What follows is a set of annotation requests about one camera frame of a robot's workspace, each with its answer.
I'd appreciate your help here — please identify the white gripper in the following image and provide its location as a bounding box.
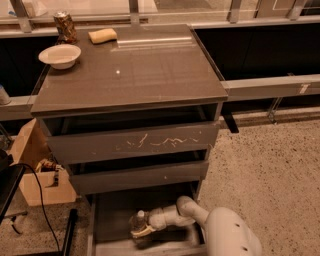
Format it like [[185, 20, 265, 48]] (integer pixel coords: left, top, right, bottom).
[[131, 208, 167, 238]]

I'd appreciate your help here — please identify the clear plastic water bottle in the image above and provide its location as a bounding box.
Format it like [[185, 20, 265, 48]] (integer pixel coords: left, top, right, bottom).
[[129, 210, 147, 232]]

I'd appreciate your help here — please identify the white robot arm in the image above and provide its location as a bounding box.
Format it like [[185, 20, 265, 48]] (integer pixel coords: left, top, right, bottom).
[[129, 196, 262, 256]]

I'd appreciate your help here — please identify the grey bottom drawer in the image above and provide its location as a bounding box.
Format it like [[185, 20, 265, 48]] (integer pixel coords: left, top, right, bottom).
[[86, 183, 207, 256]]

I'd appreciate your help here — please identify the grey drawer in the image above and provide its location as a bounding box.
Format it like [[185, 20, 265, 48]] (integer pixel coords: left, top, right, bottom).
[[86, 183, 207, 256], [48, 122, 219, 164], [70, 160, 209, 195]]

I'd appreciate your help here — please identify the grey middle drawer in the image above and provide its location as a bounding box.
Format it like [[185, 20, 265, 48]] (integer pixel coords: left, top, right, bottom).
[[70, 160, 209, 195]]

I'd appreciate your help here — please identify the grey top drawer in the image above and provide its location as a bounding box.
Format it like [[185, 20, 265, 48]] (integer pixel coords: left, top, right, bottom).
[[48, 122, 219, 164]]

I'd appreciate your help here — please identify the grey drawer cabinet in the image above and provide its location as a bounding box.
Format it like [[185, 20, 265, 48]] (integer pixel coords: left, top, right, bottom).
[[30, 23, 229, 201]]

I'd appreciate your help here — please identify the black stand leg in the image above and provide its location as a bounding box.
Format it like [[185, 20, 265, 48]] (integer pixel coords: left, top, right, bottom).
[[61, 209, 78, 256]]

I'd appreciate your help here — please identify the cardboard box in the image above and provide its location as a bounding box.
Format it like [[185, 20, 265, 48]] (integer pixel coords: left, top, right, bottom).
[[9, 119, 77, 206]]

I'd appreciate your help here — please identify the black table edge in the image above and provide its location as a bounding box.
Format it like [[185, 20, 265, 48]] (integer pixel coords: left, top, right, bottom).
[[0, 165, 25, 224]]

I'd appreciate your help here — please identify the white bowl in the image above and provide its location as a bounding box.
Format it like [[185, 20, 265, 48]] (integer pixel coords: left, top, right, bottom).
[[38, 44, 81, 70]]

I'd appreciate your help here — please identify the yellow sponge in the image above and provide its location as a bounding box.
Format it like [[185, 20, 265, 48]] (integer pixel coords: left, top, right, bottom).
[[88, 29, 117, 44]]

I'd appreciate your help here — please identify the patterned drink can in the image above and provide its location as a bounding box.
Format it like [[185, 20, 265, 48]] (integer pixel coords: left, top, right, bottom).
[[53, 11, 77, 44]]

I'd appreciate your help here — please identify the metal railing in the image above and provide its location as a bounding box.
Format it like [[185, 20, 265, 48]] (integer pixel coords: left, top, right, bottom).
[[0, 0, 320, 123]]

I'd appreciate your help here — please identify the black cable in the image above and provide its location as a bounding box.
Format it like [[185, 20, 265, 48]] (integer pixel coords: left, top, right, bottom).
[[9, 162, 62, 253]]

